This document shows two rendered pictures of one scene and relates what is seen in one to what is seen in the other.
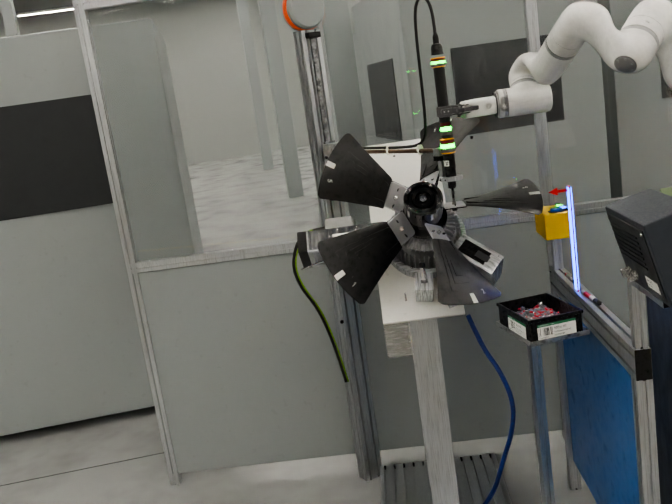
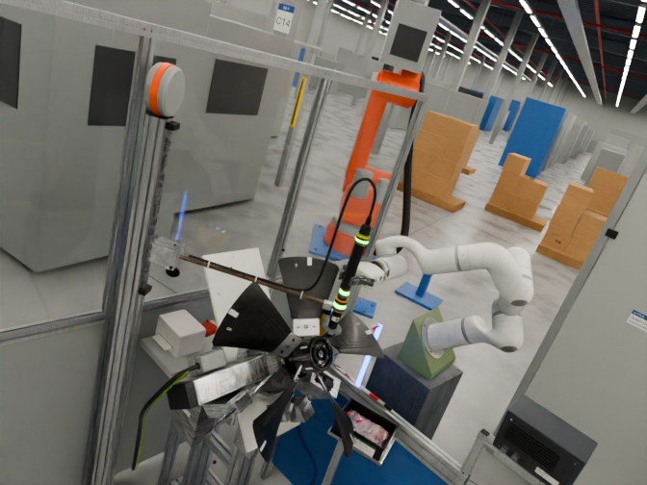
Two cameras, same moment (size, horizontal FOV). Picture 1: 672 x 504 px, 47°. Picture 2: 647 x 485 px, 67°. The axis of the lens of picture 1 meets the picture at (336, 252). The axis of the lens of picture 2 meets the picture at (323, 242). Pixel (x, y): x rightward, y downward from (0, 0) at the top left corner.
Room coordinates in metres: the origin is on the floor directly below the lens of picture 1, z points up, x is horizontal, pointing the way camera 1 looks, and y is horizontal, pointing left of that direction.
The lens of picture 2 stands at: (1.63, 0.95, 2.13)
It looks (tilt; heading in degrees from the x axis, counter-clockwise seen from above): 21 degrees down; 302
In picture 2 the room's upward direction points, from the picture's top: 17 degrees clockwise
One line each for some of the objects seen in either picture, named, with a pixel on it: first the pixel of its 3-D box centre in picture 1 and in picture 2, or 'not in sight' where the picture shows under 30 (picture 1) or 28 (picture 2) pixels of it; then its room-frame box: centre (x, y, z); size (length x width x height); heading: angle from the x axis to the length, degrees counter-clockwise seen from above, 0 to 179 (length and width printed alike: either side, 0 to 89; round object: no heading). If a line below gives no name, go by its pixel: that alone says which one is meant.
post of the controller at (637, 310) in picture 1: (637, 308); (475, 452); (1.78, -0.70, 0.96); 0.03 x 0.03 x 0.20; 86
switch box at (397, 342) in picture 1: (395, 321); (194, 408); (2.69, -0.18, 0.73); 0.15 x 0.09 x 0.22; 176
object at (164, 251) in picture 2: (337, 152); (166, 251); (2.87, -0.06, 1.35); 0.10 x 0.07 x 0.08; 31
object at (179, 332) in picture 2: not in sight; (177, 333); (2.93, -0.23, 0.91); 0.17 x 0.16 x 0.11; 176
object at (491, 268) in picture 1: (476, 262); (314, 381); (2.36, -0.43, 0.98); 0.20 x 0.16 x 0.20; 176
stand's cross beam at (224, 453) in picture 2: not in sight; (222, 450); (2.57, -0.26, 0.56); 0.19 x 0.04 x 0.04; 176
